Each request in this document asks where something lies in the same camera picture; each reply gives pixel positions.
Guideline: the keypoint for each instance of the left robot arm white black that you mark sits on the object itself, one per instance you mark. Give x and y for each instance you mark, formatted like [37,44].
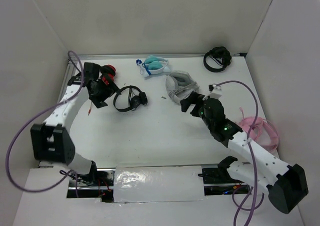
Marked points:
[51,140]

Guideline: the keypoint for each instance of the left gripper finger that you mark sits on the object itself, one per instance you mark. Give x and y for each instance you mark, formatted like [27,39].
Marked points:
[113,88]
[99,104]

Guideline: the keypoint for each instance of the black wired headphones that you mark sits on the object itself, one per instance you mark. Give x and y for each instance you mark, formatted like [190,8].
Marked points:
[136,97]

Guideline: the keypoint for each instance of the teal white cat-ear headphones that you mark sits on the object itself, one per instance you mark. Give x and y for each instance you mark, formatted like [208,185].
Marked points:
[153,65]

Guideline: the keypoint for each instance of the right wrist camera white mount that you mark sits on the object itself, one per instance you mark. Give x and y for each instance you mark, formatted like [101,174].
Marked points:
[215,92]

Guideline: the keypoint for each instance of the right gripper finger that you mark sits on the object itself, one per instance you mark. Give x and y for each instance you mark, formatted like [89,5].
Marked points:
[195,112]
[187,102]

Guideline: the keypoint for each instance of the white foil sheet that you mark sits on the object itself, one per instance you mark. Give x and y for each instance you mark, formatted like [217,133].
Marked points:
[158,184]

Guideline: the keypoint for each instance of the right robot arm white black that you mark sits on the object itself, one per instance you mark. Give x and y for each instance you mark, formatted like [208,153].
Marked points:
[284,185]

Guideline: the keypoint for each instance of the red black headphones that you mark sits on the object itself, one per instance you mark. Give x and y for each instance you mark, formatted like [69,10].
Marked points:
[99,89]

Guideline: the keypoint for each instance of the grey white headphones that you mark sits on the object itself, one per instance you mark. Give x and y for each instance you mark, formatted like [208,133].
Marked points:
[179,85]

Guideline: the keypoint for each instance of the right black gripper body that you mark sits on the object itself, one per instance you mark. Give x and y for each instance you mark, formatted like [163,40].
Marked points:
[207,120]

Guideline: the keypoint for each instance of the pink headphones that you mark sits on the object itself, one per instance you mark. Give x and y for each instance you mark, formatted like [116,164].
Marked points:
[260,126]

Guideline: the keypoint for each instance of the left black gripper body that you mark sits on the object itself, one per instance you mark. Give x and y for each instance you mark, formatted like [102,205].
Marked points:
[102,92]

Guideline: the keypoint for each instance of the black headphones far corner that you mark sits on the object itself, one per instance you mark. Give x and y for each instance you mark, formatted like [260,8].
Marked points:
[219,55]

